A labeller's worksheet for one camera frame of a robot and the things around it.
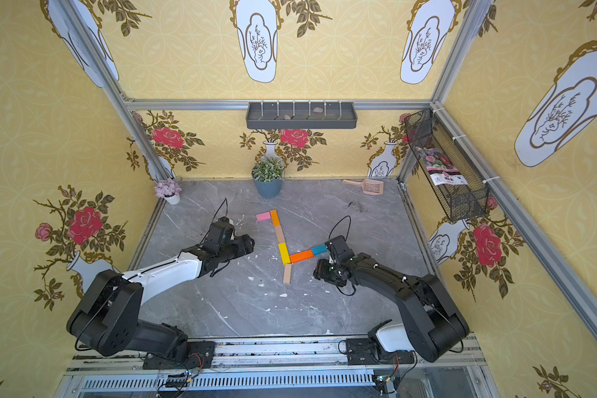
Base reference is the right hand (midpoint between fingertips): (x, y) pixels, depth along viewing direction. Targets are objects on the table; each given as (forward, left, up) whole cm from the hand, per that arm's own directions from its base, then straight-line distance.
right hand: (320, 277), depth 89 cm
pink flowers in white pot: (+31, +64, +10) cm, 72 cm away
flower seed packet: (+22, -36, +33) cm, 53 cm away
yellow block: (+9, +14, 0) cm, 16 cm away
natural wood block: (+16, +16, 0) cm, 23 cm away
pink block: (+26, +25, 0) cm, 36 cm away
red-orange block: (+8, +7, -1) cm, 11 cm away
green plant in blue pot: (+38, +22, +13) cm, 46 cm away
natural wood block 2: (0, +12, 0) cm, 12 cm away
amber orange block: (+26, +20, 0) cm, 32 cm away
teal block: (+12, 0, 0) cm, 12 cm away
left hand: (+9, +26, +6) cm, 28 cm away
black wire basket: (+26, -48, +20) cm, 58 cm away
